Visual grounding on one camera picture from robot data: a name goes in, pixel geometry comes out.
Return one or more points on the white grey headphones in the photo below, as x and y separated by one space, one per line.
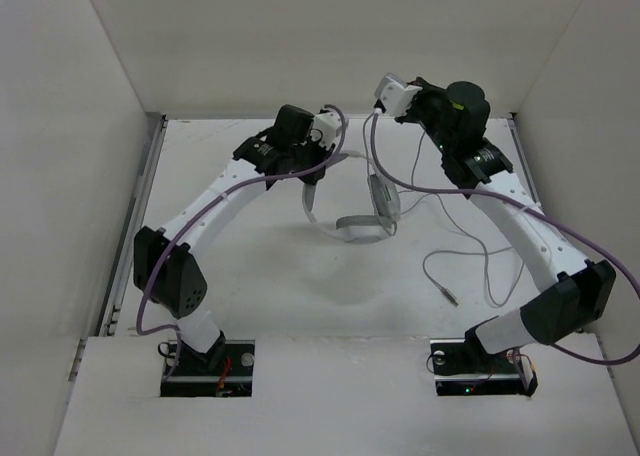
376 215

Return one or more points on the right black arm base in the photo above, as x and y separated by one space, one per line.
457 373

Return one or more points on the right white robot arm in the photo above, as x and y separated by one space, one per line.
573 290

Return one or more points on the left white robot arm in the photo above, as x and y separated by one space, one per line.
166 269

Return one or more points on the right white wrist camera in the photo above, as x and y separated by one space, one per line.
394 96

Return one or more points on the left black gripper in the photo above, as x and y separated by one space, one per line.
313 175

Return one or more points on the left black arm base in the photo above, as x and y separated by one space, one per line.
231 377

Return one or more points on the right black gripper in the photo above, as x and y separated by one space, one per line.
428 90

